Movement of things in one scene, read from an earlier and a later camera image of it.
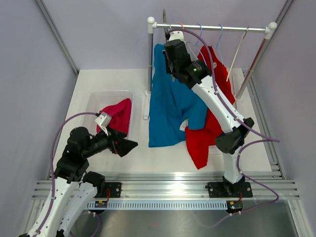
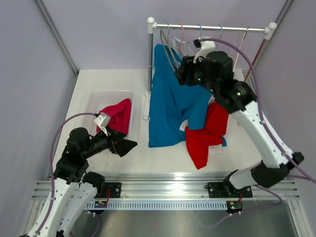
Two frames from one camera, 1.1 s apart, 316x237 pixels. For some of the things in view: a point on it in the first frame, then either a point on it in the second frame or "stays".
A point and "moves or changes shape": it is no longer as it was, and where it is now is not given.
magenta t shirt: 120,114 stays
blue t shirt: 173,103 stays
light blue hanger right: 217,46 stays
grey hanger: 166,29 moves or changes shape
